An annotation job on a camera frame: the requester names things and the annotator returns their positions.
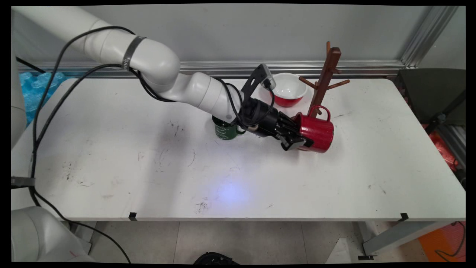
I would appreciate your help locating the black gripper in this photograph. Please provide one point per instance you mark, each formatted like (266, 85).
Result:
(262, 119)

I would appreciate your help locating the red enamel mug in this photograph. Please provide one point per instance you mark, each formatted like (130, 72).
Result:
(319, 132)

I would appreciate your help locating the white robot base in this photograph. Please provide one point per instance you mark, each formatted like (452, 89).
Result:
(37, 238)

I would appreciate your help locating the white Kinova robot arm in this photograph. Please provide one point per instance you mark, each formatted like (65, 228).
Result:
(156, 63)

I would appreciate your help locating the red bowl white inside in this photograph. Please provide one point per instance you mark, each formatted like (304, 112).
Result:
(290, 97)

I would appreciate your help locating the green enamel mug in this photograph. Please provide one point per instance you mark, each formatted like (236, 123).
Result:
(225, 132)

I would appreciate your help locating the brown wooden mug tree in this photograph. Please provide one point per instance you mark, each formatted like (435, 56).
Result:
(327, 70)

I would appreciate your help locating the black tape tab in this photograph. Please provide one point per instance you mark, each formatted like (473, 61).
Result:
(132, 216)
(404, 217)

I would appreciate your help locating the black table foot cap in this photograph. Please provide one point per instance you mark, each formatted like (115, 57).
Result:
(365, 257)

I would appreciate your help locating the white table leg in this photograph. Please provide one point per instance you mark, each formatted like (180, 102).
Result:
(394, 236)

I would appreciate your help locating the black round floor object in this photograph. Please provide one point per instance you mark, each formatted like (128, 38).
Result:
(215, 258)

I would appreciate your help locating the red plastic bag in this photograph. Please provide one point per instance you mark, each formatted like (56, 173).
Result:
(441, 147)

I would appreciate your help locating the orange floor mat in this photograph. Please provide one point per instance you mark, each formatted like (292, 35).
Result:
(444, 242)

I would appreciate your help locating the blue bubble wrap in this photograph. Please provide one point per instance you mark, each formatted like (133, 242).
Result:
(33, 89)

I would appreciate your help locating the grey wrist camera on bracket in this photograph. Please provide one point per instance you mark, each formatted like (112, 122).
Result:
(262, 76)

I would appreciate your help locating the horizontal aluminium frame rail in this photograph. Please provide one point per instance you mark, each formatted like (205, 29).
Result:
(316, 69)

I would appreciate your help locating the short aluminium frame rail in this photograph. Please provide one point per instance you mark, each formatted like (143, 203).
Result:
(455, 140)

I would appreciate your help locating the slanted aluminium frame post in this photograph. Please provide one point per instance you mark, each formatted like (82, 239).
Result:
(427, 37)

